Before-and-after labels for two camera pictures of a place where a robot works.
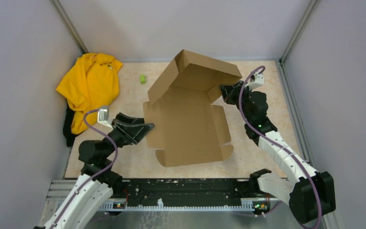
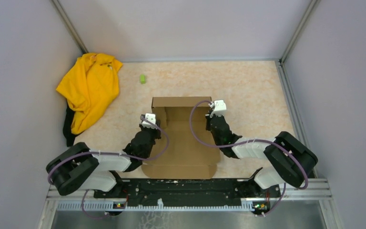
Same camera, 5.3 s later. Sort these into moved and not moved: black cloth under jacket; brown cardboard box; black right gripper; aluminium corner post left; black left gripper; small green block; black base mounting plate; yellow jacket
Moved: black right gripper; black left gripper; brown cardboard box
Not moved: aluminium corner post left; small green block; black cloth under jacket; black base mounting plate; yellow jacket
